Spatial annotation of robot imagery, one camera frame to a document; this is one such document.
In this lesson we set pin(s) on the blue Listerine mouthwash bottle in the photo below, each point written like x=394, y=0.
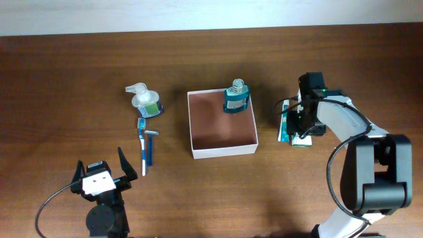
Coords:
x=236, y=97

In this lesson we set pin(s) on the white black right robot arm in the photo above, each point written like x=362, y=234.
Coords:
x=369, y=173

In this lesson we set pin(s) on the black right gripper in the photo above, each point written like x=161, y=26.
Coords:
x=294, y=126

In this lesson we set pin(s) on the white green soap packet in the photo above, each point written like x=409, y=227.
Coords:
x=296, y=141

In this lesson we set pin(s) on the teal Colgate toothpaste tube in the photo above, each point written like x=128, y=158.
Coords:
x=283, y=135

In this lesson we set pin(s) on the blue white toothbrush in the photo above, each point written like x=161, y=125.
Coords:
x=141, y=127

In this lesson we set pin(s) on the blue disposable razor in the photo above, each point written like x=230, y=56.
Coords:
x=151, y=135

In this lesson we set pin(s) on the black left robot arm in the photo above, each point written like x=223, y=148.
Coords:
x=108, y=218

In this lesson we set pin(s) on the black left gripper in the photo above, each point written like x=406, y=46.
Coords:
x=124, y=182

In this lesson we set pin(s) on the pink open box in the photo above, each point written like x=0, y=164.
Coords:
x=214, y=133

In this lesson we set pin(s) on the clear pump soap bottle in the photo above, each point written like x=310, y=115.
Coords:
x=147, y=102

